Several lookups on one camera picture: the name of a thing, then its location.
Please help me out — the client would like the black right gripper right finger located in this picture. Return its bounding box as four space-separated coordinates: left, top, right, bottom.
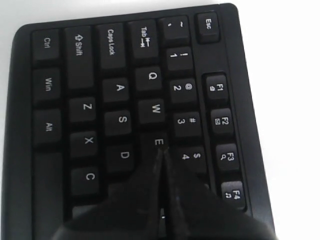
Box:
162 148 277 240

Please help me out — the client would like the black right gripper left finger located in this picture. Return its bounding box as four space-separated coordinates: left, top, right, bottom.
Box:
52 149 163 240

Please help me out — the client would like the black acer keyboard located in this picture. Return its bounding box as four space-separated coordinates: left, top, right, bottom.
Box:
0 3 274 240

